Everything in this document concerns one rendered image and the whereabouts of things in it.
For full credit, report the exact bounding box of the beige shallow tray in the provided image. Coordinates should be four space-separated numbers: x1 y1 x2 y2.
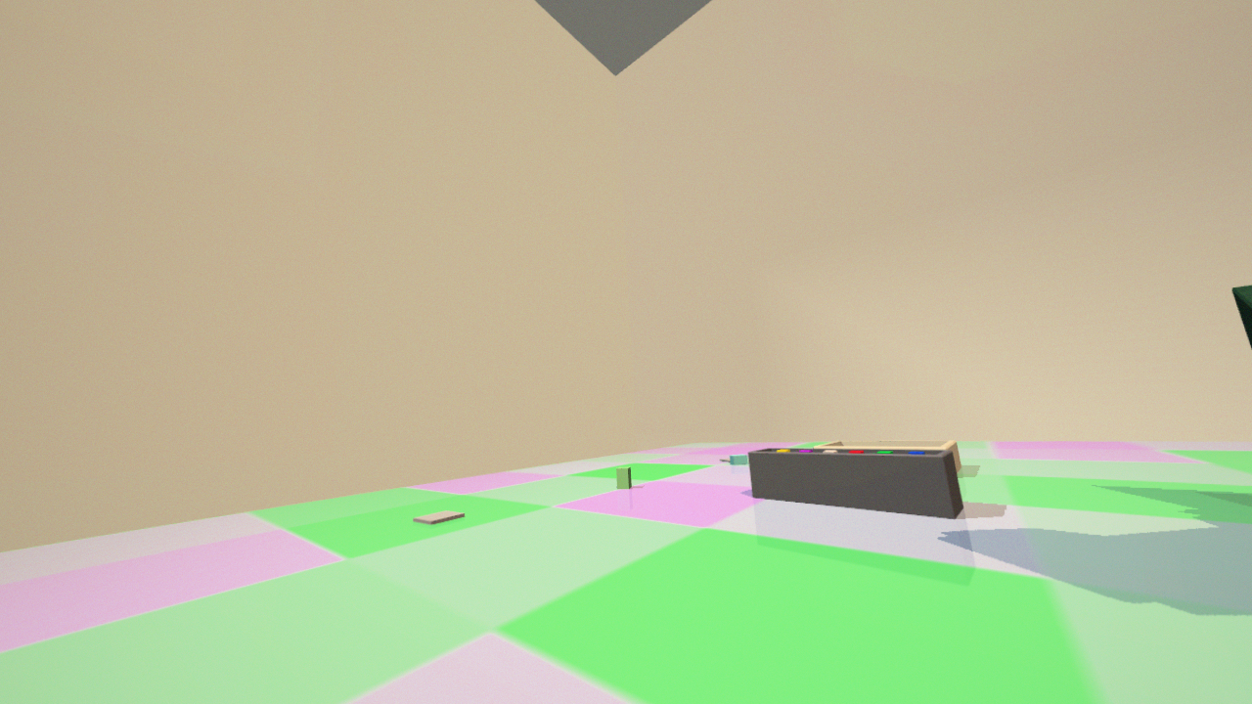
814 440 962 474

